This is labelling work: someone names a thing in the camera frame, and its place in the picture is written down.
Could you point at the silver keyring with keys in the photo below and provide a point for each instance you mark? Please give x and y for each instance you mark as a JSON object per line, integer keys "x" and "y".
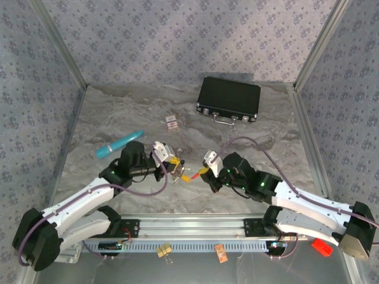
{"x": 179, "y": 173}

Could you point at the red key tag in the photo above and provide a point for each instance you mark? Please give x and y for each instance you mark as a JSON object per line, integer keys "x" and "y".
{"x": 194, "y": 176}

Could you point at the yellow key tag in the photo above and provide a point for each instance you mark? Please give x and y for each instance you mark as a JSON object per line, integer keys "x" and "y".
{"x": 186, "y": 178}

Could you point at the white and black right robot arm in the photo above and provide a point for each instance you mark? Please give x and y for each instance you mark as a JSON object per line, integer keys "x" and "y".
{"x": 311, "y": 204}

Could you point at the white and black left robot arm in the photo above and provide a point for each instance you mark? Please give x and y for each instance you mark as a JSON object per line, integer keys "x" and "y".
{"x": 80, "y": 198}

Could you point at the teal plastic tube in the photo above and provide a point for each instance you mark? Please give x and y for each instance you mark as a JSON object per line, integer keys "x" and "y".
{"x": 118, "y": 145}

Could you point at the small red white card packet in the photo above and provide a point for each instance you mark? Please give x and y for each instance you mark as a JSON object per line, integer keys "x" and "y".
{"x": 171, "y": 122}

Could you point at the orange paper tag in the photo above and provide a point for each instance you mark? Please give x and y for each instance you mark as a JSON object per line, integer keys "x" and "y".
{"x": 221, "y": 253}

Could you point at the tan binder clip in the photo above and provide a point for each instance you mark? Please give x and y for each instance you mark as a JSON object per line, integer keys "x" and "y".
{"x": 163, "y": 251}

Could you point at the right small circuit board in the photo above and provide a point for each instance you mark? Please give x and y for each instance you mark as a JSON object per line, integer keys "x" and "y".
{"x": 276, "y": 245}

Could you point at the small circuit board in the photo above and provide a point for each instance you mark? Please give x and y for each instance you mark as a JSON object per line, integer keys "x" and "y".
{"x": 111, "y": 245}
{"x": 276, "y": 245}

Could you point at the left small circuit board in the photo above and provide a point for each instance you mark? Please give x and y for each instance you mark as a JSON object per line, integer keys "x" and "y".
{"x": 111, "y": 245}

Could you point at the red plastic block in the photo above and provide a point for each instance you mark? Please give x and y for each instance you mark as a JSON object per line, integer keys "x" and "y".
{"x": 321, "y": 247}

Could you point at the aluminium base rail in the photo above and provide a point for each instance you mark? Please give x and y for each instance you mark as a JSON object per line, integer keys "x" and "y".
{"x": 189, "y": 226}

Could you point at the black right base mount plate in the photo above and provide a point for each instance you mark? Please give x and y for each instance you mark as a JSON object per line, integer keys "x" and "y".
{"x": 251, "y": 227}

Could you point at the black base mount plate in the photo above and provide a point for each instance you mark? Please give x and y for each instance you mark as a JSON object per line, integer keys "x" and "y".
{"x": 251, "y": 227}
{"x": 130, "y": 227}

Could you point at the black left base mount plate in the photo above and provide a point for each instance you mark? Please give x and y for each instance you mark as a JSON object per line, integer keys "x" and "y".
{"x": 130, "y": 227}

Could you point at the grey metal bracket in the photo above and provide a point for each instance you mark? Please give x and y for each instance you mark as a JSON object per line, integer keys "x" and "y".
{"x": 71, "y": 254}

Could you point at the aluminium frame post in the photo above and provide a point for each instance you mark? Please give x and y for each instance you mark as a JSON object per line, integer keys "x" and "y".
{"x": 59, "y": 44}
{"x": 321, "y": 44}

